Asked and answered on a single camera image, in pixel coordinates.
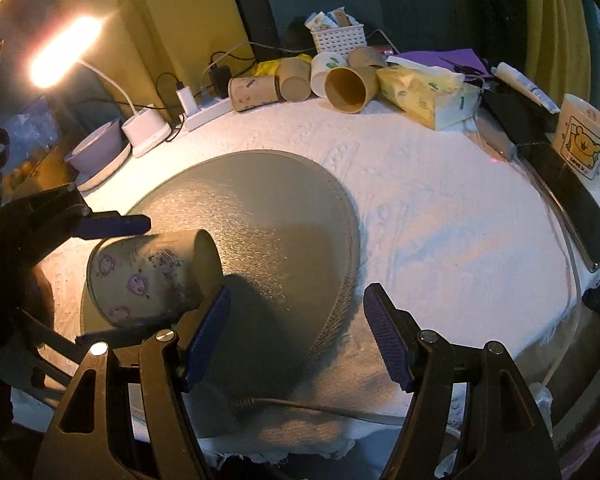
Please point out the white desk lamp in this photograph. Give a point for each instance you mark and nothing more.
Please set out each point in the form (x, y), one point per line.
(65, 50)

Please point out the white charger plug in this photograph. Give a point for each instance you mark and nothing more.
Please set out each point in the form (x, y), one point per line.
(187, 100)

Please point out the white power strip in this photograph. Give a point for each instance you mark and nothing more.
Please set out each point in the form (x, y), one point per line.
(215, 109)

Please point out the white textured tablecloth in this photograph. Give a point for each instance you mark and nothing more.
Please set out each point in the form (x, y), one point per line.
(461, 239)

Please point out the bear print mug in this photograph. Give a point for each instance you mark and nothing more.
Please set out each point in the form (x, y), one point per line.
(577, 139)

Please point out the brown paper cup behind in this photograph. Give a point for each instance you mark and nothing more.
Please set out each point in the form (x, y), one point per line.
(366, 57)

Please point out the white tube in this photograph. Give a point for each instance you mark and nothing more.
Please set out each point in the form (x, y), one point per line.
(521, 83)

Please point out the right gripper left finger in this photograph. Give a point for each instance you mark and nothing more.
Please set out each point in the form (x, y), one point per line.
(123, 414)

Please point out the black tablet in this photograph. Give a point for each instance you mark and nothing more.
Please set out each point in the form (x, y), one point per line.
(573, 200)

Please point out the lavender bowl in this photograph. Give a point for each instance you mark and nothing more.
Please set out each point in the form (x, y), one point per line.
(98, 149)

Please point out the black charger plug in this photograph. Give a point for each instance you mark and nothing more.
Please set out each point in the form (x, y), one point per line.
(220, 76)

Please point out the open brown paper cup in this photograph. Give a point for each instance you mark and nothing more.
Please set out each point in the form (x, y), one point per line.
(350, 89)

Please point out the round grey placemat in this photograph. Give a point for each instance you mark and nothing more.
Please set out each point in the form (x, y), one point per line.
(287, 237)

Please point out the white plate under bowl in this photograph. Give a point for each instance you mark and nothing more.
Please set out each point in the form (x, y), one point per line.
(85, 183)

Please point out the white paper cup green print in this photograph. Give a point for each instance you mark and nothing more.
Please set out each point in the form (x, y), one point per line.
(322, 64)

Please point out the lying printed paper cup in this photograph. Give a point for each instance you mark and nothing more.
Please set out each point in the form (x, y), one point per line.
(247, 93)

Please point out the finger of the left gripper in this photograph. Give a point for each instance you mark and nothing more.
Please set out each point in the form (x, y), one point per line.
(111, 224)
(120, 337)

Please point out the yellow curtain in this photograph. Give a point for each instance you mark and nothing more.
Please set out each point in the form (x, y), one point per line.
(558, 50)

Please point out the yellow packet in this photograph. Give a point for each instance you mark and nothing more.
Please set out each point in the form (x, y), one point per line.
(270, 68)

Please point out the white plastic basket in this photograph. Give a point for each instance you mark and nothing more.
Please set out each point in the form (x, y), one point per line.
(341, 40)

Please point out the paper cup with pink prints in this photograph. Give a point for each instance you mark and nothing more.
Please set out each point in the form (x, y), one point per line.
(138, 280)

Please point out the tissue pack box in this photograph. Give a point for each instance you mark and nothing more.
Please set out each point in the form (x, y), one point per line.
(434, 100)

